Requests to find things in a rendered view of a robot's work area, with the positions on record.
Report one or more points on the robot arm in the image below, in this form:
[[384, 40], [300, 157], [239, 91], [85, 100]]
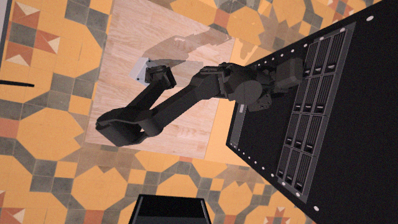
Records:
[[122, 126]]

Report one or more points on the black metal rack frame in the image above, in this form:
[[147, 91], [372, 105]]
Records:
[[355, 179]]

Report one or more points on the tan flat board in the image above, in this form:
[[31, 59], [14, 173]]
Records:
[[243, 53]]

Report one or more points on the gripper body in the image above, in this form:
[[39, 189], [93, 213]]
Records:
[[289, 73]]

